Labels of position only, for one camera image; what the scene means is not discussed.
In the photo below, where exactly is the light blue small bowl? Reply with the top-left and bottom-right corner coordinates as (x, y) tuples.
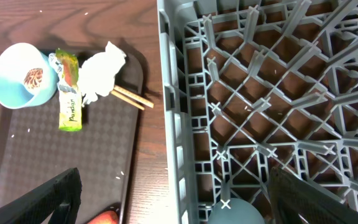
(0, 43), (58, 109)

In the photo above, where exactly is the orange carrot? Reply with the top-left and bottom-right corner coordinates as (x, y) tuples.
(88, 210), (119, 224)

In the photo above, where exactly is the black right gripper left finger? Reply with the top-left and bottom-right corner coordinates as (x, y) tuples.
(0, 168), (82, 224)

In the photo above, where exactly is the wooden chopstick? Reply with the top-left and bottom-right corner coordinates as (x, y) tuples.
(110, 90), (145, 110)
(113, 85), (154, 108)

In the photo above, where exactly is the grey dishwasher rack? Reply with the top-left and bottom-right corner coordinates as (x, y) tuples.
(157, 0), (358, 223)

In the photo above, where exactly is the crumpled white napkin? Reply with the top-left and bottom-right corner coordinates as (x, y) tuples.
(77, 42), (127, 107)

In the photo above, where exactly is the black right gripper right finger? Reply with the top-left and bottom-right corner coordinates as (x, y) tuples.
(268, 167), (358, 224)

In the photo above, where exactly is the light blue cup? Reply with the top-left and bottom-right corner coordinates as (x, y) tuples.
(208, 198), (265, 224)

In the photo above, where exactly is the green snack wrapper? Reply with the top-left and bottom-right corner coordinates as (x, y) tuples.
(48, 49), (82, 132)

